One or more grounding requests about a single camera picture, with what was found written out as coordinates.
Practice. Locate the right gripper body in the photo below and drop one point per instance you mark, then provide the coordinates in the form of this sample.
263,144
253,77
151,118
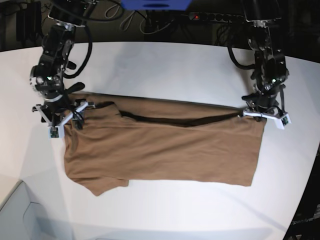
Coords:
57,117

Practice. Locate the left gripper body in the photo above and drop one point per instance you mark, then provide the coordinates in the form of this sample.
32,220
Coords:
272,113

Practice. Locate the brown t-shirt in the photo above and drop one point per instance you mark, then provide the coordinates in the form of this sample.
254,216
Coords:
133,138

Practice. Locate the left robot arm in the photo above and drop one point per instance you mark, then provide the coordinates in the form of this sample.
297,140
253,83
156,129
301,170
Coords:
269,71

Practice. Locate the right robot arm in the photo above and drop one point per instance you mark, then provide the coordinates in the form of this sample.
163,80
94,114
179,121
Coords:
47,77

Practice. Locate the black equipment box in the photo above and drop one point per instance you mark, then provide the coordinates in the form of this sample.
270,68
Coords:
28,22

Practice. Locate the white bin at corner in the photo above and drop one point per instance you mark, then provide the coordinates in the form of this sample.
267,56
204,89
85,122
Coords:
20,218

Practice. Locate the black power strip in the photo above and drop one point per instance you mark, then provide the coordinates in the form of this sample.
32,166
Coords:
216,17

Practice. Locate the blue box overhead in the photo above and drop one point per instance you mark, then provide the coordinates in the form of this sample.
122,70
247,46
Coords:
176,5

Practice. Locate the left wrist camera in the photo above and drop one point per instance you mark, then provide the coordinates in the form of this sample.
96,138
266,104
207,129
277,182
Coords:
282,121

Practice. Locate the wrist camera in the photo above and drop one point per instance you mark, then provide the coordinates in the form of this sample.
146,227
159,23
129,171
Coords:
55,132
282,121

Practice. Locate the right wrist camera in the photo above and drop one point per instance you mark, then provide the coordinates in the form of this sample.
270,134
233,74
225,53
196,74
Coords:
55,132

